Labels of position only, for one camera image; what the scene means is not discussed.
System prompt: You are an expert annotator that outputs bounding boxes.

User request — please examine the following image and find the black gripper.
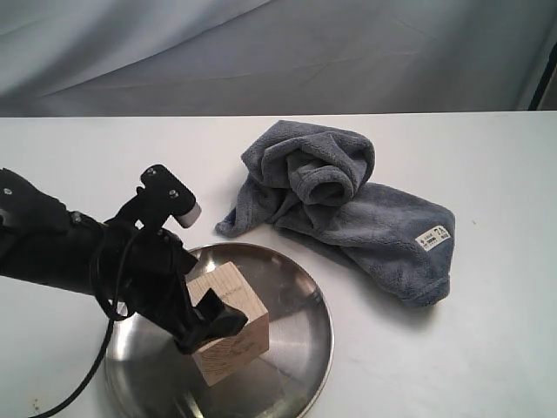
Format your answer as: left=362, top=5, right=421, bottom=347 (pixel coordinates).
left=89, top=218, right=248, bottom=354

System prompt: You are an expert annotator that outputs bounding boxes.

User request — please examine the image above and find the wooden cube block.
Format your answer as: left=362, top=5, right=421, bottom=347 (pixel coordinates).
left=187, top=262, right=270, bottom=387

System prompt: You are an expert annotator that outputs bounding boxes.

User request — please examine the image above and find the grey-blue fleece towel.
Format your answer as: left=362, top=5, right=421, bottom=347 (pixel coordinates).
left=215, top=120, right=455, bottom=307

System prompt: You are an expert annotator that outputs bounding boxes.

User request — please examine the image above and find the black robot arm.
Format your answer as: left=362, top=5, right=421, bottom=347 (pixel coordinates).
left=1, top=165, right=247, bottom=354

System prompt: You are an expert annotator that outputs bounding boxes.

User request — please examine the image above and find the white printed clothing care label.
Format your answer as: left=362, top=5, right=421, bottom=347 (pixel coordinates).
left=415, top=226, right=451, bottom=252

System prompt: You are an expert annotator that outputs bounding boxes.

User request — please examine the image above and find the round stainless steel plate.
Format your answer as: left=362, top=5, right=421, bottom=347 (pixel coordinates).
left=104, top=242, right=334, bottom=417

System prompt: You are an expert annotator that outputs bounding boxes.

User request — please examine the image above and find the grey backdrop cloth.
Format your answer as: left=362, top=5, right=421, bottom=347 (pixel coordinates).
left=1, top=1, right=556, bottom=117

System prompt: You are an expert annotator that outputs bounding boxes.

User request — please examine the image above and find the black backdrop stand pole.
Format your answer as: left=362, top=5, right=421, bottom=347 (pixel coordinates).
left=527, top=44, right=557, bottom=111

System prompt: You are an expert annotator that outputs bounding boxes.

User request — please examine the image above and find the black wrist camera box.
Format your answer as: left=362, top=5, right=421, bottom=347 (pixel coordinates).
left=114, top=165, right=201, bottom=230

